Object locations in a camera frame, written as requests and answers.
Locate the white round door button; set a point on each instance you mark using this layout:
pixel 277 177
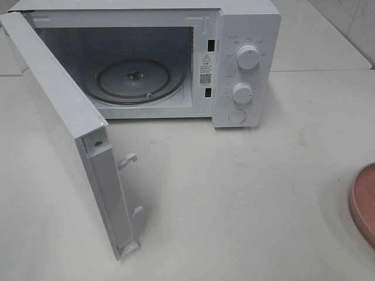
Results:
pixel 237 116

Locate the white timer knob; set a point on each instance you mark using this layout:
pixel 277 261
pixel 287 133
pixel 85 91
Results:
pixel 242 93

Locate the white microwave door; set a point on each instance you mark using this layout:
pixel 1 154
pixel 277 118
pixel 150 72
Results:
pixel 78 131

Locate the pink round plate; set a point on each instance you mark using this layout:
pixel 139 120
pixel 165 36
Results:
pixel 361 202

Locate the glass microwave turntable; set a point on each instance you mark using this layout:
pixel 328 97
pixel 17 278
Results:
pixel 132 77

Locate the white microwave oven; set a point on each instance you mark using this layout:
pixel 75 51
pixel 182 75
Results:
pixel 209 31

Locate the white upper microwave knob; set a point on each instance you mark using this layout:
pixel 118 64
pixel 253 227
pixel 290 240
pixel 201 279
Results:
pixel 248 56

